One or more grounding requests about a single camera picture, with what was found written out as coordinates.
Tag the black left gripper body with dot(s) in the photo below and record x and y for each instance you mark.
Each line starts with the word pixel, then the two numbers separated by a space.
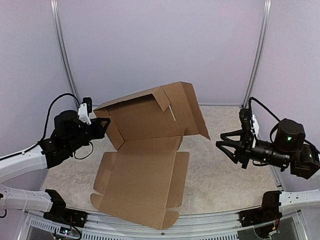
pixel 77 140

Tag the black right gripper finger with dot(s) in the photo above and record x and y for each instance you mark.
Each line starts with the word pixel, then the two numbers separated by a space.
pixel 228 136
pixel 232 149

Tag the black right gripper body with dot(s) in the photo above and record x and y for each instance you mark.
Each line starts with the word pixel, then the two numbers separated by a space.
pixel 277 158

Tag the brown cardboard box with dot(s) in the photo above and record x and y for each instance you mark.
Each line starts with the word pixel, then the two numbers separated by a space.
pixel 143 179

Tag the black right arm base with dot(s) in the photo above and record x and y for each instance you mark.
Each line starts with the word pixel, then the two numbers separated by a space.
pixel 266 212

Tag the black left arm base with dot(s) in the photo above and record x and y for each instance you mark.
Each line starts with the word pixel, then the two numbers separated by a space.
pixel 61 214

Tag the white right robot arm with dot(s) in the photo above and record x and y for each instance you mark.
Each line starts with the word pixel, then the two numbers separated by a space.
pixel 306 164

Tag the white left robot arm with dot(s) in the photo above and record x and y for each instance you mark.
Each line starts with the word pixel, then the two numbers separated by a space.
pixel 36 158

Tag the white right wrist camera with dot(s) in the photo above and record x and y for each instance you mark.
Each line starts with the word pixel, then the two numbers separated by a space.
pixel 249 122

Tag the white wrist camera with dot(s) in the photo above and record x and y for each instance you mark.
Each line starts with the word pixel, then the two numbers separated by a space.
pixel 249 122
pixel 85 108

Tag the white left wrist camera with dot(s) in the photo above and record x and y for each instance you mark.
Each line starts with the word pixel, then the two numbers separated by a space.
pixel 85 108

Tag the right aluminium frame post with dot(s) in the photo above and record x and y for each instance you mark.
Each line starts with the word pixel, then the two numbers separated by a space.
pixel 258 52

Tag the aluminium frame post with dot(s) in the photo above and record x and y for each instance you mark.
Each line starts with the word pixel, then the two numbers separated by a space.
pixel 258 52
pixel 54 5

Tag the front aluminium frame rail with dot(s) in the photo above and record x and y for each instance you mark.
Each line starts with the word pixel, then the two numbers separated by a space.
pixel 99 226

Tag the left aluminium frame post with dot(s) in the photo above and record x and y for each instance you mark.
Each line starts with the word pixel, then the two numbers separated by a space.
pixel 54 5

